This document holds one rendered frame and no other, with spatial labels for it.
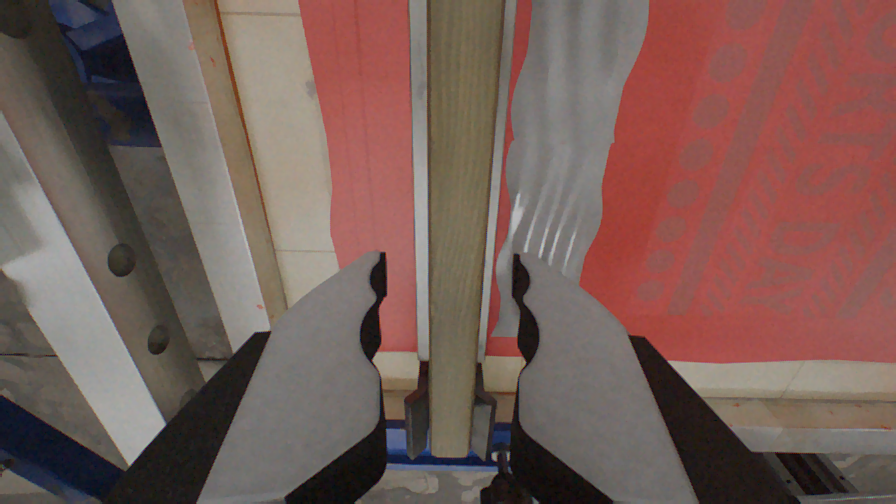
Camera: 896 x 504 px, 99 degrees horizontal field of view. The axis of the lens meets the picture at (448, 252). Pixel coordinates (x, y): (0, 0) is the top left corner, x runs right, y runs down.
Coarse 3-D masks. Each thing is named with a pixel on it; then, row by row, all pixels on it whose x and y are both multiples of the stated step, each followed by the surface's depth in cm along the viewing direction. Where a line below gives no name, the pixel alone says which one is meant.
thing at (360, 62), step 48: (336, 0) 23; (384, 0) 23; (528, 0) 23; (672, 0) 23; (720, 0) 23; (336, 48) 24; (384, 48) 24; (672, 48) 24; (336, 96) 25; (384, 96) 25; (624, 96) 25; (672, 96) 25
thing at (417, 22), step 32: (416, 0) 19; (512, 0) 19; (416, 32) 20; (512, 32) 20; (416, 64) 21; (416, 96) 22; (416, 128) 23; (416, 160) 23; (416, 192) 24; (416, 224) 26; (416, 256) 27; (416, 288) 28; (416, 320) 30; (480, 320) 30; (480, 352) 31
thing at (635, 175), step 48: (336, 144) 27; (384, 144) 27; (624, 144) 27; (672, 144) 27; (336, 192) 29; (384, 192) 29; (624, 192) 29; (336, 240) 31; (384, 240) 31; (624, 240) 30; (624, 288) 33; (384, 336) 36; (672, 336) 35; (720, 336) 35; (768, 336) 35; (816, 336) 35; (864, 336) 35
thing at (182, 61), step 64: (128, 0) 20; (192, 0) 21; (192, 64) 21; (192, 128) 23; (192, 192) 25; (256, 192) 28; (256, 256) 28; (256, 320) 30; (768, 448) 38; (832, 448) 38
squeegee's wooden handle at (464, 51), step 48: (432, 0) 14; (480, 0) 14; (432, 48) 15; (480, 48) 15; (432, 96) 16; (480, 96) 16; (432, 144) 17; (480, 144) 16; (432, 192) 18; (480, 192) 18; (432, 240) 19; (480, 240) 19; (432, 288) 20; (480, 288) 20; (432, 336) 22; (432, 384) 24; (432, 432) 26
